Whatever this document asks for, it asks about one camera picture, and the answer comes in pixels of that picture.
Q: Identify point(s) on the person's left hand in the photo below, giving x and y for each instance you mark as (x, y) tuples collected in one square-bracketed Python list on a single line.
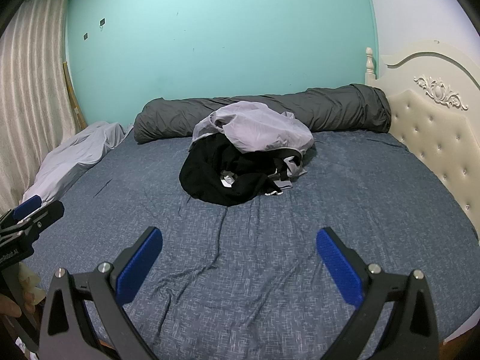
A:
[(9, 307)]

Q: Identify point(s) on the dark grey rolled duvet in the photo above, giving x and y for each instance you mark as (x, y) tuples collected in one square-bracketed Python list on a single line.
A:
[(337, 112)]

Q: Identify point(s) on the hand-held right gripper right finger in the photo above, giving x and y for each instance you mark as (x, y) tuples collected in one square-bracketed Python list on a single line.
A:
[(339, 266)]

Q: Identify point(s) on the black pants with white stripe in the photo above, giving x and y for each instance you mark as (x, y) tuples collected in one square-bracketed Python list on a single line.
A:
[(210, 172)]

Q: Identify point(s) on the light grey jacket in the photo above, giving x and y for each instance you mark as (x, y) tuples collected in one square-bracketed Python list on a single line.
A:
[(262, 127)]

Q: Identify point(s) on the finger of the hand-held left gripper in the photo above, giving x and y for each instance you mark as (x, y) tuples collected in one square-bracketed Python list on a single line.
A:
[(26, 206), (47, 215)]

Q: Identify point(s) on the wooden frame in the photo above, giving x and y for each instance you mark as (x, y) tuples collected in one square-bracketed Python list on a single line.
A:
[(75, 101)]

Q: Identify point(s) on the light grey crumpled sheet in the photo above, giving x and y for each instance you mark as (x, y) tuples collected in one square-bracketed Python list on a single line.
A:
[(71, 157)]

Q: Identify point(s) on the grey garment with dark trim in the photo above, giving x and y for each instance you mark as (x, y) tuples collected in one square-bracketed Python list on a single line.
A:
[(294, 167)]

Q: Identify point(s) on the cream striped curtain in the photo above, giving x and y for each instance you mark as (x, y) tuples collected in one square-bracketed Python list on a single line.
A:
[(33, 82)]

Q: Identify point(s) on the cream tufted headboard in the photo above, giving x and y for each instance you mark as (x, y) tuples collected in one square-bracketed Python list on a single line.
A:
[(431, 131)]

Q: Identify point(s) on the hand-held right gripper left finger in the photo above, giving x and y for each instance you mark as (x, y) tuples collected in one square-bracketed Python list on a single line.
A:
[(137, 266)]

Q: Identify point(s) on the blue patterned bed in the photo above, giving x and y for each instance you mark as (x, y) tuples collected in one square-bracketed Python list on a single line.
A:
[(262, 270)]

